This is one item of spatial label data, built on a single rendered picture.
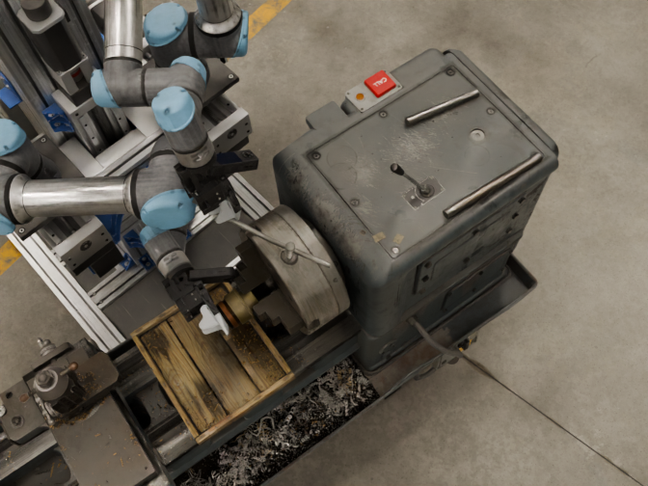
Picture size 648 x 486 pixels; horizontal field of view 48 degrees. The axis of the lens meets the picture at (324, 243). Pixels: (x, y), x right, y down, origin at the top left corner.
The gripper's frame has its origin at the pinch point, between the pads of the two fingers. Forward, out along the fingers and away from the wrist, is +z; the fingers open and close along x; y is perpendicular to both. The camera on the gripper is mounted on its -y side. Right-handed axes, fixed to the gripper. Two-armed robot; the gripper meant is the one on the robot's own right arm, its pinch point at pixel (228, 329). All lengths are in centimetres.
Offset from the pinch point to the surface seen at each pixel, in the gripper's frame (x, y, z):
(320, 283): 11.4, -23.1, 7.5
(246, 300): 3.0, -7.5, -2.4
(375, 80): 19, -65, -27
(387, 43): -108, -145, -120
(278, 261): 15.7, -17.3, -1.0
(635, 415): -108, -112, 77
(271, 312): 2.7, -10.7, 3.8
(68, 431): -10.8, 45.5, -4.4
